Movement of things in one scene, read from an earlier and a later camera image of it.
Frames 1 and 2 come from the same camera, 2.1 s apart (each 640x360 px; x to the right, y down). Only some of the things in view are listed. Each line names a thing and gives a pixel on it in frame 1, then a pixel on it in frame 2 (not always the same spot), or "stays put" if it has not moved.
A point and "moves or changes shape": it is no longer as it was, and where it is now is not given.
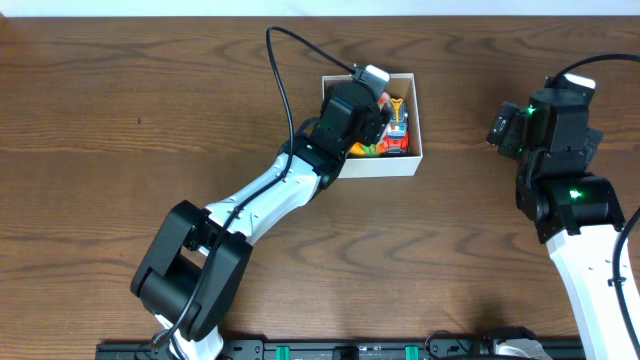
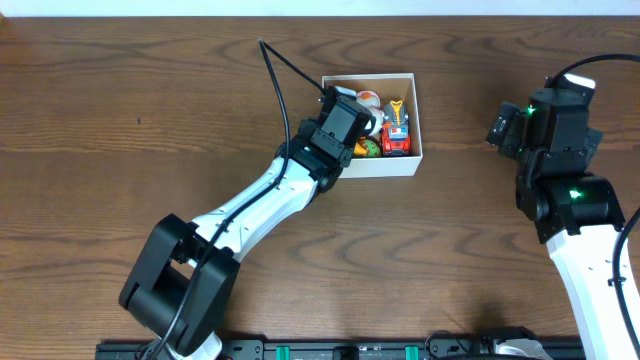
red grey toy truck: (397, 137) stays put
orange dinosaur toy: (358, 149) stays put
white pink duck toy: (385, 98) moves or changes shape
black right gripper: (512, 123) stays put
